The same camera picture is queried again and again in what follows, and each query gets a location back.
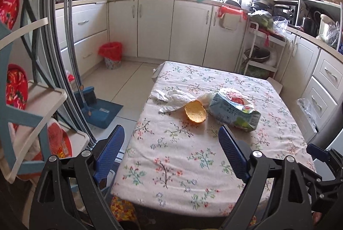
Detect blue dustpan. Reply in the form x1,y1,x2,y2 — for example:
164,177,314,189
74,87,124,129

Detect bagged green vegetables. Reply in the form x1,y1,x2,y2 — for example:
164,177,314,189
248,10,275,31

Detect red trash bin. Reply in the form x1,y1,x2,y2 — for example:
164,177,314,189
98,42,123,70

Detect floral tablecloth table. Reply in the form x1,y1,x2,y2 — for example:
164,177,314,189
110,61,317,217

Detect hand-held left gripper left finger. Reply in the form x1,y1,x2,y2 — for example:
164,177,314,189
29,124,126,230

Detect red patterned slipper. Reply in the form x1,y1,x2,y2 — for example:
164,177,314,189
6,64,29,110
35,123,73,161
0,0,19,30

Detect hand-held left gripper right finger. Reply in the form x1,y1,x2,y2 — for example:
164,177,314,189
218,125,313,230

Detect snack bag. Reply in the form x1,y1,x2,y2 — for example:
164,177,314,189
208,92,261,132

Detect crumpled white tissue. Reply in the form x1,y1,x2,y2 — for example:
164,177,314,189
149,89,215,114

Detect white shelf trolley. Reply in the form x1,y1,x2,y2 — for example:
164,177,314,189
236,20,286,79

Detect white stool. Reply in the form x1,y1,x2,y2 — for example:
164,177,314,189
266,77,283,95

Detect dark kettle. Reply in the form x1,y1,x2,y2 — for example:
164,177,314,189
302,17,319,35

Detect yellow floral slipper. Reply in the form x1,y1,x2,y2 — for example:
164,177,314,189
110,196,138,221

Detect crinkled clear plastic bag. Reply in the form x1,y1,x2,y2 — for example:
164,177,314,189
273,17,289,32

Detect black pan with glass lid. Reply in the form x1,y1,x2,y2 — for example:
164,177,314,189
242,46,271,64

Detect white blue shoe rack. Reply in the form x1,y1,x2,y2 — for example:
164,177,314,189
0,0,90,184

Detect white hanging cutting board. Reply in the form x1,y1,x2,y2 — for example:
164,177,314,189
219,5,244,31

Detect yellow fruit peel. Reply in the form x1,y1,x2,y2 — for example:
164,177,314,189
184,100,207,123

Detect white kitchen base cabinets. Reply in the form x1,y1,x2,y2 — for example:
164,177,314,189
55,0,343,139

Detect white electric kettle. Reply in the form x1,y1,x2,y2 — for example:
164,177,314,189
317,14,338,40

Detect green vegetables on shelf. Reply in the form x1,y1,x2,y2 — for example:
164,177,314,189
240,64,271,79

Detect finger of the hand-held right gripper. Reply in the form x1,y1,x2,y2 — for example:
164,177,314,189
306,143,343,181

